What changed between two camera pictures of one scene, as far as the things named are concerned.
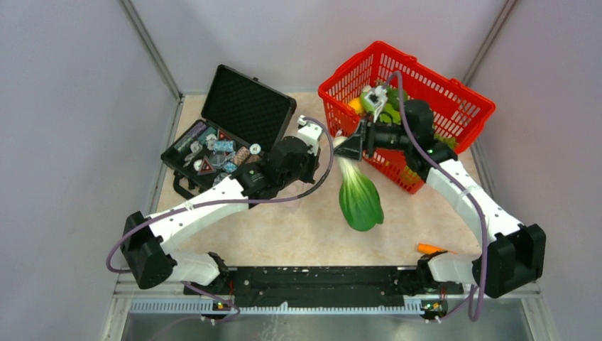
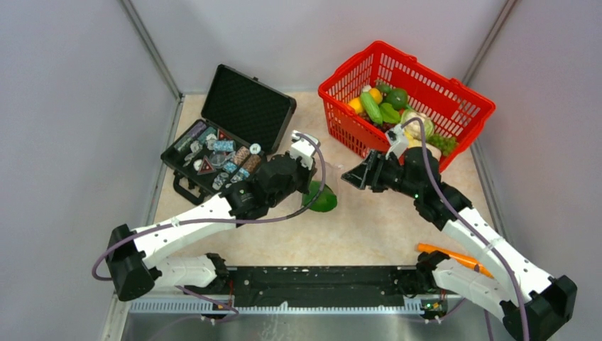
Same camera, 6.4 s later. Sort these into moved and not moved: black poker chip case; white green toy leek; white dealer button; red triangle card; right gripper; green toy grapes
Moved: right gripper; white green toy leek
Not moved: red triangle card; white dealer button; black poker chip case; green toy grapes
